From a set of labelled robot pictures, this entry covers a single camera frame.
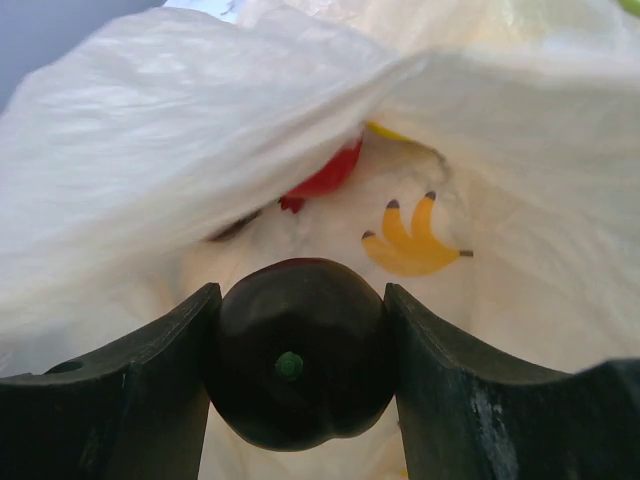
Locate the yellow fake banana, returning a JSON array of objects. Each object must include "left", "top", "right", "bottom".
[{"left": 366, "top": 122, "right": 413, "bottom": 143}]

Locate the dark fake plum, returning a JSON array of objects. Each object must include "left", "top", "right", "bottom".
[{"left": 202, "top": 258, "right": 398, "bottom": 452}]

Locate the red fake pomegranate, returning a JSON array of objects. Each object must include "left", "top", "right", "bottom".
[{"left": 278, "top": 135, "right": 363, "bottom": 214}]

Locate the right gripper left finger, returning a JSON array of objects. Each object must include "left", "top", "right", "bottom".
[{"left": 1, "top": 283, "right": 221, "bottom": 480}]

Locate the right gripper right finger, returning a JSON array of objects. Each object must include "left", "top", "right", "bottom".
[{"left": 385, "top": 284, "right": 639, "bottom": 479}]

